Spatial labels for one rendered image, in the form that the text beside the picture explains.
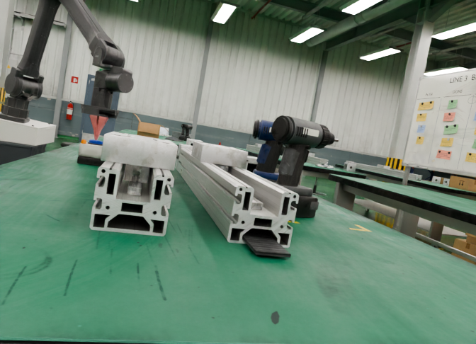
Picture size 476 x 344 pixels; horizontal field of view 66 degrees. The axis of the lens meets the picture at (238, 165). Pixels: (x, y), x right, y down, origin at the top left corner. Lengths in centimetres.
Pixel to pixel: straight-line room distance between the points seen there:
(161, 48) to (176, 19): 106
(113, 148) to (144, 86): 1182
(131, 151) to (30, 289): 28
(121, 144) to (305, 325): 37
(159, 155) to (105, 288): 27
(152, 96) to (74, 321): 1214
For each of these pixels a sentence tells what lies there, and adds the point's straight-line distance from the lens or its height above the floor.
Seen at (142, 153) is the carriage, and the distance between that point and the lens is 57.
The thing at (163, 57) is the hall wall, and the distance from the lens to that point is 1252.
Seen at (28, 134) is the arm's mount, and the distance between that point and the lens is 152.
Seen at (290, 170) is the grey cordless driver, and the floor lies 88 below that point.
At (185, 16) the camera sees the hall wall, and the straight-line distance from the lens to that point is 1286.
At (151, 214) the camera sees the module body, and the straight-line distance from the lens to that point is 52.
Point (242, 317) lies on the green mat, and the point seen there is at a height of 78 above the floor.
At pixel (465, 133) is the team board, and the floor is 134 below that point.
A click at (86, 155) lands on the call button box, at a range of 116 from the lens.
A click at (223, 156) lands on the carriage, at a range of 85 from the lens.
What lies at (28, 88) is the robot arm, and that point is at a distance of 156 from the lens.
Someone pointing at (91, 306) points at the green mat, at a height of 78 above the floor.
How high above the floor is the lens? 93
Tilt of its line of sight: 4 degrees down
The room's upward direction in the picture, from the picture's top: 10 degrees clockwise
